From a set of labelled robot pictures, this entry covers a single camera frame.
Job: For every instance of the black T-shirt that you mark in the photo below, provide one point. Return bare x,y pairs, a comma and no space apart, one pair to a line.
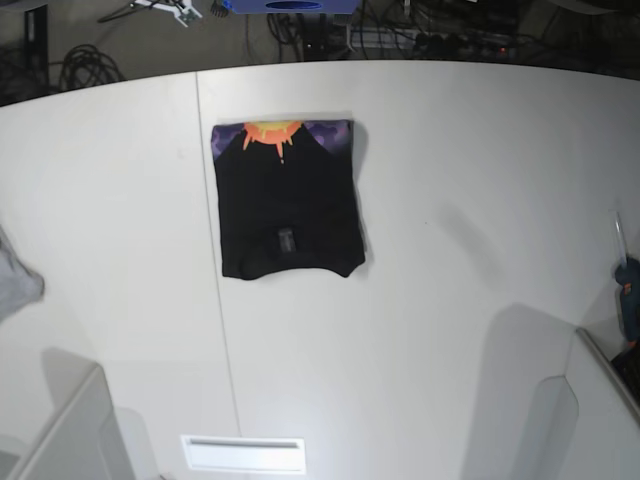
286,197

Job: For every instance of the blue box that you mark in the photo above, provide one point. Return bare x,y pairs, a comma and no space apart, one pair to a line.
291,6

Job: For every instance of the black power strip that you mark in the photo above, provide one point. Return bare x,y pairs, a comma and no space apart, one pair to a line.
453,46

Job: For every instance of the grey cloth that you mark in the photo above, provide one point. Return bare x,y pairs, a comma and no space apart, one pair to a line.
20,286

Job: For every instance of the blue glue gun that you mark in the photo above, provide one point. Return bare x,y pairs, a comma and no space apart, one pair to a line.
626,276

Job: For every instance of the black keyboard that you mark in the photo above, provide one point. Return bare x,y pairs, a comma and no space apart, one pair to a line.
627,365

